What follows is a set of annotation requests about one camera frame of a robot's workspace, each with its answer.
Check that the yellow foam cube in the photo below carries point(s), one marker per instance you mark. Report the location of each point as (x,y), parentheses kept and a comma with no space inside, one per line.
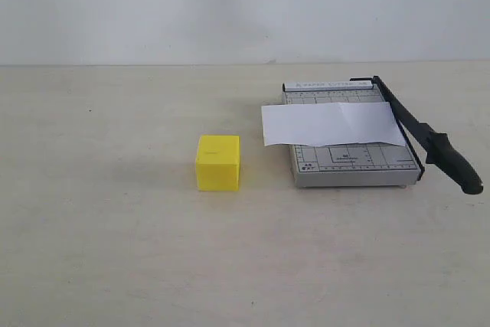
(217,163)

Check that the white paper sheet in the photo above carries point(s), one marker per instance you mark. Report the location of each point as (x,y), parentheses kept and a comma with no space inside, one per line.
(330,124)

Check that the black cutter blade arm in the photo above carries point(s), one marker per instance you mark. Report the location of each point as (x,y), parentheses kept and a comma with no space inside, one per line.
(439,150)

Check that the grey paper cutter base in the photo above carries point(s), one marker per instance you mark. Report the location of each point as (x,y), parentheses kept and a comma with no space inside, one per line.
(351,165)

